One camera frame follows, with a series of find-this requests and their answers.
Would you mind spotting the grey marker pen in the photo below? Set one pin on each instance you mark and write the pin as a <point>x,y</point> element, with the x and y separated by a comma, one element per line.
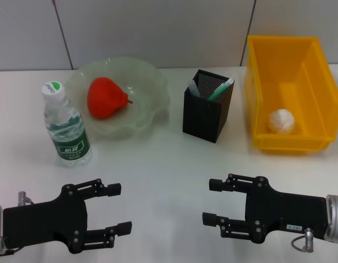
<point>194,88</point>

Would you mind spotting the white paper ball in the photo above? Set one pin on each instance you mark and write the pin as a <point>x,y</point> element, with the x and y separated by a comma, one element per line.
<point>281,122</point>

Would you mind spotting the black mesh pen holder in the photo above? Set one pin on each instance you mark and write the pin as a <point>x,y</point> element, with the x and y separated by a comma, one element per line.
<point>202,123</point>

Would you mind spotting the yellow plastic bin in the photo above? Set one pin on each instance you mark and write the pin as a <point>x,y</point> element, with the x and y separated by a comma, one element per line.
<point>295,68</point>

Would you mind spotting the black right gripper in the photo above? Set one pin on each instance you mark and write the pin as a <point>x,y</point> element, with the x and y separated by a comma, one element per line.
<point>289,213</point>

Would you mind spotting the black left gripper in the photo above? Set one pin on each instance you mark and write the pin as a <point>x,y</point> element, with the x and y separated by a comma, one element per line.
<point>45,224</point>

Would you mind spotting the clear green-label water bottle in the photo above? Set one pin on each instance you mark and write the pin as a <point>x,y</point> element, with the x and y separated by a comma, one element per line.
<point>70,137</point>

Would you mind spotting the pale green glass fruit plate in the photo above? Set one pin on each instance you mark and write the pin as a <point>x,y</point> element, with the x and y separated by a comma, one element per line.
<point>147,96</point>

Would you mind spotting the red-orange toy orange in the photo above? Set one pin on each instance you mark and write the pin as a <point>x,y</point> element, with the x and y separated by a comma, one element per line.
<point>106,98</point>

